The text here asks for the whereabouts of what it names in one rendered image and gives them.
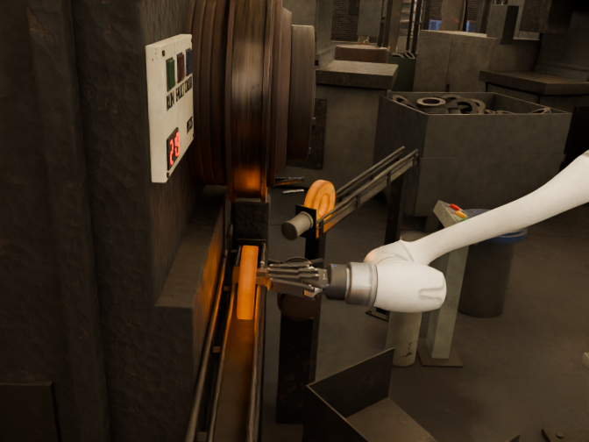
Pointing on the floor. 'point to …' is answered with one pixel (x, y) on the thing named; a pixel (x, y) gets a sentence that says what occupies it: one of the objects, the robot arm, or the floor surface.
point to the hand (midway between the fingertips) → (249, 275)
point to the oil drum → (365, 53)
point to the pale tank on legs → (408, 24)
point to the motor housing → (294, 352)
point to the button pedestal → (436, 345)
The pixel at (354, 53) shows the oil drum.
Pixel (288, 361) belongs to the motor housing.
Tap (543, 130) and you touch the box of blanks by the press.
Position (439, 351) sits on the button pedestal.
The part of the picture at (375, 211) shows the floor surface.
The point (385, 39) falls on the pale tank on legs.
